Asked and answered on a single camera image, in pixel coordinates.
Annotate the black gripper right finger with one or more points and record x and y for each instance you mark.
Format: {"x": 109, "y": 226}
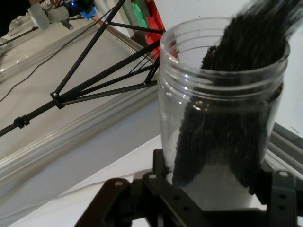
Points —
{"x": 284, "y": 196}

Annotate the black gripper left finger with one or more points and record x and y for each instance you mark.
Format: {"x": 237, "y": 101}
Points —
{"x": 142, "y": 203}

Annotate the black granules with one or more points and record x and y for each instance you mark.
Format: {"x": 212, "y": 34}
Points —
{"x": 236, "y": 118}

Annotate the clear plastic jar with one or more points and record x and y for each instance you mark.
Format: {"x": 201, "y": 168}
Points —
{"x": 170, "y": 94}

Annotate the black tripod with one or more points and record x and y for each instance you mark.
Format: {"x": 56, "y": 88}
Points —
{"x": 78, "y": 99}

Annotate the green giant building block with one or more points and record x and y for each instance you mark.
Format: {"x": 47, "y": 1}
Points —
{"x": 138, "y": 14}

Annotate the blue plastic object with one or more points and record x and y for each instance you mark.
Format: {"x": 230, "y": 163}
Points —
{"x": 88, "y": 13}

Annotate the grey cylindrical device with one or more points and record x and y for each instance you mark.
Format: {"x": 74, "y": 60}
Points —
{"x": 58, "y": 14}

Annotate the aluminium wall rail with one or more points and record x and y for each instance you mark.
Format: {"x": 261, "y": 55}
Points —
{"x": 71, "y": 139}

